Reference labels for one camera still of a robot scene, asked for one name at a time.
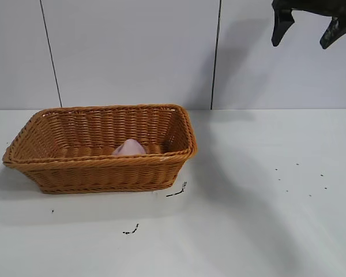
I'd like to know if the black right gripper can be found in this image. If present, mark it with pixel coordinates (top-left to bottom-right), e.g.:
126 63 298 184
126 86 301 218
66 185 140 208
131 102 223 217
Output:
271 0 346 50

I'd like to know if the pink peach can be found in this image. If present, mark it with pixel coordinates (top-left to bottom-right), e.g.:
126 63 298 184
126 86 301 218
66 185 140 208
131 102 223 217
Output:
112 138 147 156

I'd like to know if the brown woven wicker basket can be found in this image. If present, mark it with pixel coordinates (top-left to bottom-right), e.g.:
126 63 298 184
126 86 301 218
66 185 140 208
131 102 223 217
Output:
2 103 199 195

